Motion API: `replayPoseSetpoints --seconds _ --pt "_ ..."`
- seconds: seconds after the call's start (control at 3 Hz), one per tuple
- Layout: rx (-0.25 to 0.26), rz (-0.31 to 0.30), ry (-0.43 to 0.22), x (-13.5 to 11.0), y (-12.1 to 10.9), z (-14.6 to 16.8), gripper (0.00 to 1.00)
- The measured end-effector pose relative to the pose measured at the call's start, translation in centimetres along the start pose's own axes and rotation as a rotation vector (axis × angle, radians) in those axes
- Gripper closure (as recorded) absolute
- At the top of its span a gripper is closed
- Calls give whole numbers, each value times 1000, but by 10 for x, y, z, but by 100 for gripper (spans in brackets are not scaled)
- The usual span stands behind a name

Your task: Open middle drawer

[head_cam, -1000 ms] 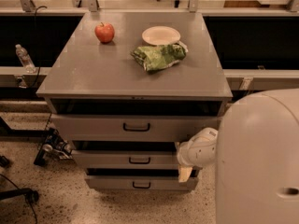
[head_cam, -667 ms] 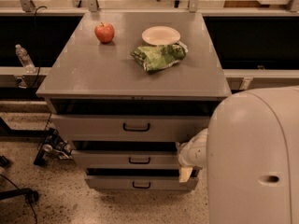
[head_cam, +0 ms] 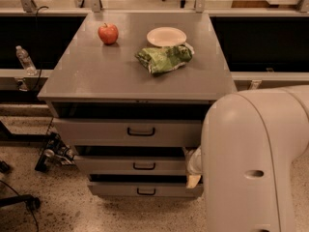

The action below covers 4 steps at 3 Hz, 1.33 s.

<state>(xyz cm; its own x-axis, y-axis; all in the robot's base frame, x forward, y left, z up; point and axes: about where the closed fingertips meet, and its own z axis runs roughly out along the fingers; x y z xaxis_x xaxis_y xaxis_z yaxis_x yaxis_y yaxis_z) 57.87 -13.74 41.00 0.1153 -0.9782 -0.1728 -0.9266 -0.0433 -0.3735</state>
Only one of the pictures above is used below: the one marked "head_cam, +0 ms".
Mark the grey metal drawer cabinet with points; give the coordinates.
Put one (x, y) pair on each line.
(93, 72)

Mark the white plate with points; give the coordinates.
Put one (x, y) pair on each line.
(166, 36)

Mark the clear plastic water bottle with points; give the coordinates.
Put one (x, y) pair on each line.
(25, 61)

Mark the metal clamp bracket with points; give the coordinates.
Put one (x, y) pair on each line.
(255, 84)

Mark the green chip bag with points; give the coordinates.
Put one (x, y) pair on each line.
(165, 59)

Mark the red apple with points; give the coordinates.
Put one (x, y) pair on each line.
(108, 33)

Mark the grey top drawer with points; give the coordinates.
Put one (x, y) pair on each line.
(132, 124)

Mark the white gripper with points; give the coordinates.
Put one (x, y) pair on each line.
(195, 161)

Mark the black tool pile on floor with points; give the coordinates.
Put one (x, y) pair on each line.
(56, 150)

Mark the black chair leg with caster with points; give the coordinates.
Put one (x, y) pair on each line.
(33, 203)

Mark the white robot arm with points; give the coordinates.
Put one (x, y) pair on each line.
(249, 140)

